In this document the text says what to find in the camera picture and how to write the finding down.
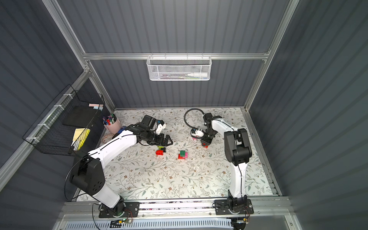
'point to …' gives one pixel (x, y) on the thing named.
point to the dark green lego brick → (182, 153)
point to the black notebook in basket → (80, 116)
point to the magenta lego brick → (186, 155)
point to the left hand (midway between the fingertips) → (165, 141)
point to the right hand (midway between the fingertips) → (207, 141)
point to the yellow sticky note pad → (80, 136)
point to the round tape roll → (107, 137)
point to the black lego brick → (164, 149)
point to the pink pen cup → (115, 128)
